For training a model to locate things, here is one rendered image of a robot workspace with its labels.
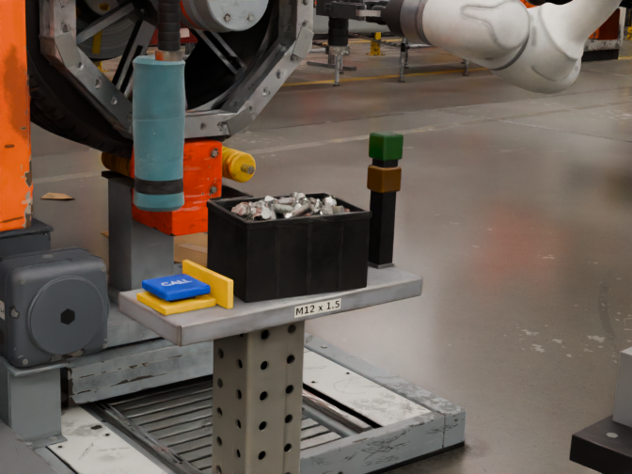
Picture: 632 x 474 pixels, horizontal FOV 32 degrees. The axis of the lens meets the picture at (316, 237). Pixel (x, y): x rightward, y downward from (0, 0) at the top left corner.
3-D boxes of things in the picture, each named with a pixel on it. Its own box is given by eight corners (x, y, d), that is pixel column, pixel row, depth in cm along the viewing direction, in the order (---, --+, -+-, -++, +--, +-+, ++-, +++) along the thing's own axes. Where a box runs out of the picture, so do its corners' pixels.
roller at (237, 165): (184, 157, 237) (185, 131, 236) (262, 183, 215) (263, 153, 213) (161, 160, 234) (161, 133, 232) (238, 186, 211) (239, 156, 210)
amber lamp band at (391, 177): (385, 186, 174) (386, 162, 173) (402, 192, 170) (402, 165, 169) (365, 189, 171) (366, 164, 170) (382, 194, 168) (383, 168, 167)
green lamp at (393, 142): (387, 155, 172) (387, 130, 171) (403, 160, 169) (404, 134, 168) (367, 157, 170) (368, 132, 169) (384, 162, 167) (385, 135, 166)
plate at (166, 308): (185, 291, 157) (185, 284, 157) (215, 306, 151) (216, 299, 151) (135, 299, 153) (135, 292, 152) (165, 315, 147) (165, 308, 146)
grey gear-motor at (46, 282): (23, 362, 228) (17, 197, 219) (118, 435, 196) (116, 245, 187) (-66, 380, 217) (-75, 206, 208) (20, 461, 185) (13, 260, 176)
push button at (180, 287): (184, 287, 157) (184, 272, 156) (211, 300, 151) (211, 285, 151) (140, 295, 152) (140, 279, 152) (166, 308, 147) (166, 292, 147)
